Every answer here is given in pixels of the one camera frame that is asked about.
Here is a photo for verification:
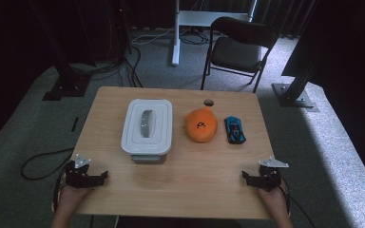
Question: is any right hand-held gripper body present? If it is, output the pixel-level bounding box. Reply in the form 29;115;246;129
259;157;290;193

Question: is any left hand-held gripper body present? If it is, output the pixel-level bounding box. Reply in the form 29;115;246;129
66;154;93;190

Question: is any blue toy car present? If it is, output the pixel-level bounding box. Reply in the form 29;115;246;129
223;115;247;145

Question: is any white lidded storage box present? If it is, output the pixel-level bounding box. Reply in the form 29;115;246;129
120;98;174;164

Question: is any orange plush fruit toy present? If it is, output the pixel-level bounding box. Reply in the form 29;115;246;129
184;106;219;143

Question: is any person's left hand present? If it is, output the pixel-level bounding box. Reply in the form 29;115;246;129
55;185;93;212

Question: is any person's right hand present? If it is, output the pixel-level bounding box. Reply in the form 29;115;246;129
257;186;291;219

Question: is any black tape strip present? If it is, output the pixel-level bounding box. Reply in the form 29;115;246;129
70;116;80;134

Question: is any black stand with grey base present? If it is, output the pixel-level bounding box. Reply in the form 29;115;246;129
271;0;320;113

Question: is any black folding chair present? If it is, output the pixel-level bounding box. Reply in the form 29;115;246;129
200;16;280;94

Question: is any black looped floor cable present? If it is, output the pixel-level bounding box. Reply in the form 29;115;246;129
20;147;76;181

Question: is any black straight floor cable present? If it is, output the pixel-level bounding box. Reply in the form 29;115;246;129
289;195;317;228

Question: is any black floor cable bundle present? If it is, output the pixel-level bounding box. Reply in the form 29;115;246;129
69;46;144;88

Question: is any white floor cable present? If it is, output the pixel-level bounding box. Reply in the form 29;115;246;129
130;26;176;46

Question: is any white desk frame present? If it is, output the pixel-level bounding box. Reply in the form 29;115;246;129
171;0;259;67

